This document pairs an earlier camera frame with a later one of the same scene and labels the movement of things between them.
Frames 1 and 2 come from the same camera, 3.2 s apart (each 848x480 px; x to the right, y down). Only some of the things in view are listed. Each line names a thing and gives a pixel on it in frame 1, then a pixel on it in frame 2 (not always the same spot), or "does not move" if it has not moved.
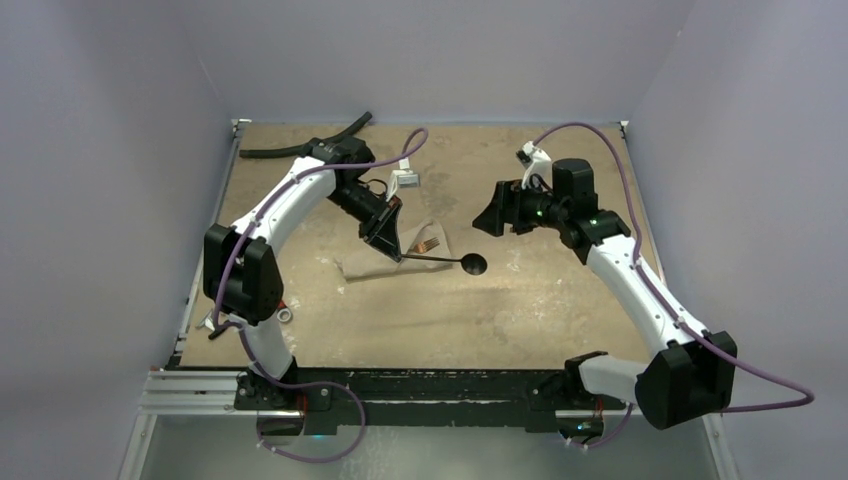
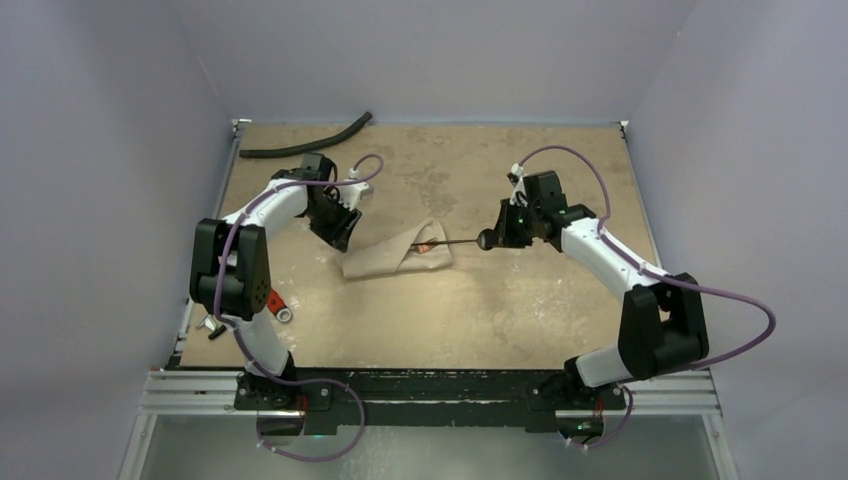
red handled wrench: (284, 313) does not move
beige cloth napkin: (368, 260) does not move
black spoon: (473, 264) -> (486, 241)
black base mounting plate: (333, 400) does not move
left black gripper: (381, 228) -> (347, 218)
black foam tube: (348, 134) does not move
